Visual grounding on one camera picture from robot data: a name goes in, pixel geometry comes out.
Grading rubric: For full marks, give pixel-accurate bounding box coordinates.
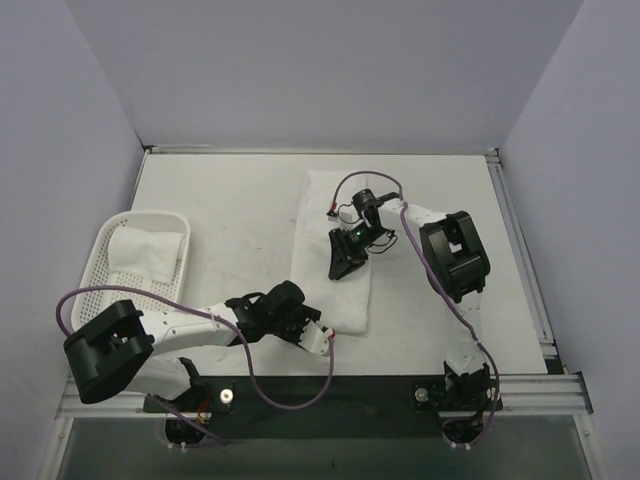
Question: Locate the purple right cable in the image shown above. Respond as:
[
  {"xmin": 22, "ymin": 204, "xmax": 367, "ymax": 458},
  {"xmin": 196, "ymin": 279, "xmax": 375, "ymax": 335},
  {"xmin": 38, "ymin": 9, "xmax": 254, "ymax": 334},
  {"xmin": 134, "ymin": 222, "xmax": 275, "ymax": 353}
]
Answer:
[{"xmin": 327, "ymin": 171, "xmax": 501, "ymax": 446}]

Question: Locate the white towel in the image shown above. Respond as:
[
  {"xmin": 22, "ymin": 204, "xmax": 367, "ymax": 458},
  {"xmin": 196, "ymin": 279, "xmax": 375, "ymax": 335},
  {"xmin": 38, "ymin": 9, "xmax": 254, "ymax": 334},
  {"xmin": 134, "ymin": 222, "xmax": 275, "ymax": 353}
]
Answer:
[
  {"xmin": 290, "ymin": 170, "xmax": 372, "ymax": 335},
  {"xmin": 107, "ymin": 227, "xmax": 184, "ymax": 284}
]

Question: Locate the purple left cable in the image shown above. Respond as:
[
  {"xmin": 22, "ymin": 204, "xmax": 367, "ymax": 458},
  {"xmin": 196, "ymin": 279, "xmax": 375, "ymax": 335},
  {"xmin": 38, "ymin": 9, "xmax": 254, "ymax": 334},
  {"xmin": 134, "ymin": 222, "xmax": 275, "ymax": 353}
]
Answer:
[{"xmin": 54, "ymin": 284, "xmax": 335, "ymax": 446}]

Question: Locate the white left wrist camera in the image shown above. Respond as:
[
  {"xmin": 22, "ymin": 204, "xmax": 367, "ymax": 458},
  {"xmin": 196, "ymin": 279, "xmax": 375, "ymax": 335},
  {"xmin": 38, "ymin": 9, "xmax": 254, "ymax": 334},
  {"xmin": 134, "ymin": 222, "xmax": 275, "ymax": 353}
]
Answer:
[{"xmin": 298, "ymin": 322, "xmax": 335, "ymax": 356}]

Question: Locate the aluminium front rail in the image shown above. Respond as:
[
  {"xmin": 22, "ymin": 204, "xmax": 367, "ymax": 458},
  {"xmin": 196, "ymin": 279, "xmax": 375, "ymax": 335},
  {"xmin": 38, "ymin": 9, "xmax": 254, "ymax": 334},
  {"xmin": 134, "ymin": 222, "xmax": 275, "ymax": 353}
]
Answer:
[{"xmin": 56, "ymin": 374, "xmax": 593, "ymax": 418}]

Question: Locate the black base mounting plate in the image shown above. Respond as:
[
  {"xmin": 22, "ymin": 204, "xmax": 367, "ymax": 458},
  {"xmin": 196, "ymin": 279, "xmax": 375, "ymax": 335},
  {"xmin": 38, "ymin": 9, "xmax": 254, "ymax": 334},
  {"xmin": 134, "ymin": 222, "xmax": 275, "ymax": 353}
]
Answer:
[{"xmin": 144, "ymin": 375, "xmax": 503, "ymax": 443}]

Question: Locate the purple cable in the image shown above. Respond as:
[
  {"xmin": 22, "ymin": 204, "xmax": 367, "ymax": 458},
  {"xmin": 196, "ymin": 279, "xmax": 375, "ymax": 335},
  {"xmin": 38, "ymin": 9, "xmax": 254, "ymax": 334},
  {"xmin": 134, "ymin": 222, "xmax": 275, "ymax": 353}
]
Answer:
[
  {"xmin": 327, "ymin": 171, "xmax": 501, "ymax": 446},
  {"xmin": 54, "ymin": 284, "xmax": 335, "ymax": 446}
]

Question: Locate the white perforated plastic basket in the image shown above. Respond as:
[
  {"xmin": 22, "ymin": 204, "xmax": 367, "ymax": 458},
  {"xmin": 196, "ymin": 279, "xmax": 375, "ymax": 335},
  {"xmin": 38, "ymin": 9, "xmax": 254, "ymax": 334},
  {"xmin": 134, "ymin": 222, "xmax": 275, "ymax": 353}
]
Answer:
[{"xmin": 71, "ymin": 210, "xmax": 193, "ymax": 335}]

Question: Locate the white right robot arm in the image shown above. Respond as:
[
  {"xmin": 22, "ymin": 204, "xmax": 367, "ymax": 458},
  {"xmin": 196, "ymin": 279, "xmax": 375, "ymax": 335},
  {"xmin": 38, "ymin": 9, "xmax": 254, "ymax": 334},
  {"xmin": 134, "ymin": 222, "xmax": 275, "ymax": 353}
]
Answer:
[{"xmin": 328, "ymin": 188, "xmax": 492, "ymax": 410}]

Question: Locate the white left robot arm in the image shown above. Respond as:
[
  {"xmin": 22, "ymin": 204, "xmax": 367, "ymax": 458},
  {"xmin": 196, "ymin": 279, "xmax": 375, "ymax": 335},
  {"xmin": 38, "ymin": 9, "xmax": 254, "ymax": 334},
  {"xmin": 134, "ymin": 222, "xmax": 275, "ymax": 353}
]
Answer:
[{"xmin": 63, "ymin": 281, "xmax": 335, "ymax": 412}]

